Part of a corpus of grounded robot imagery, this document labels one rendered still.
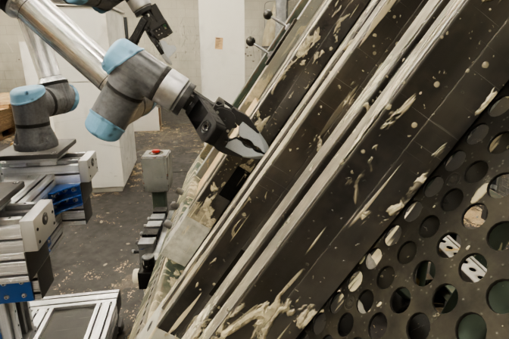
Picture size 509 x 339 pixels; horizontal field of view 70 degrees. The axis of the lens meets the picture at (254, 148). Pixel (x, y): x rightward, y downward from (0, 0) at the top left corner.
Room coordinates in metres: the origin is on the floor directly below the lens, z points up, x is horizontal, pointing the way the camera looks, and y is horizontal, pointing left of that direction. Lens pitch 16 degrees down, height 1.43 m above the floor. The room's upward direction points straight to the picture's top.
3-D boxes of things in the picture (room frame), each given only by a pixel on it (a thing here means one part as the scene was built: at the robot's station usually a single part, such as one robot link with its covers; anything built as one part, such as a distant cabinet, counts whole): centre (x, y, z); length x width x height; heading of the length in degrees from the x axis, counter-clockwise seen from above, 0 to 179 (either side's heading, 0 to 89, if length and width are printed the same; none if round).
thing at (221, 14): (5.27, 0.47, 1.03); 0.61 x 0.58 x 2.05; 9
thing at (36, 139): (1.36, 0.85, 1.09); 0.15 x 0.15 x 0.10
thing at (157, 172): (1.63, 0.46, 0.84); 0.12 x 0.12 x 0.18; 3
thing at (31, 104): (1.36, 0.85, 1.20); 0.13 x 0.12 x 0.14; 164
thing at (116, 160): (3.71, 1.63, 0.88); 0.90 x 0.60 x 1.75; 9
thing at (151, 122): (6.15, 1.93, 0.36); 0.58 x 0.45 x 0.72; 99
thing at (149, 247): (1.19, 0.37, 0.69); 0.50 x 0.14 x 0.24; 3
